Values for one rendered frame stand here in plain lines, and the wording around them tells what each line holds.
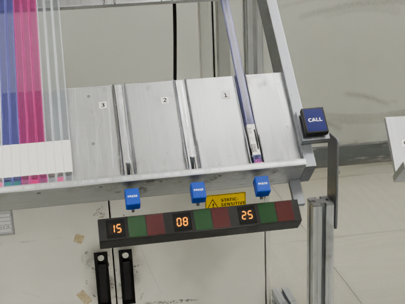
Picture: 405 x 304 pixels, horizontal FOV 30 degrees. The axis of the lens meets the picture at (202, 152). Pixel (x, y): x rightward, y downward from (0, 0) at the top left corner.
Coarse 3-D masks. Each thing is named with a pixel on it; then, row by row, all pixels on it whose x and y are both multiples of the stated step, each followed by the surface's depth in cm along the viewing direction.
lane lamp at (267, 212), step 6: (258, 204) 128; (264, 204) 128; (270, 204) 128; (264, 210) 127; (270, 210) 128; (264, 216) 127; (270, 216) 127; (276, 216) 127; (264, 222) 126; (270, 222) 127
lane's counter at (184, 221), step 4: (184, 212) 126; (188, 212) 126; (172, 216) 125; (176, 216) 125; (180, 216) 125; (184, 216) 126; (188, 216) 126; (176, 220) 125; (180, 220) 125; (184, 220) 125; (188, 220) 125; (176, 224) 125; (180, 224) 125; (184, 224) 125; (188, 224) 125; (176, 228) 124; (180, 228) 125; (184, 228) 125; (188, 228) 125
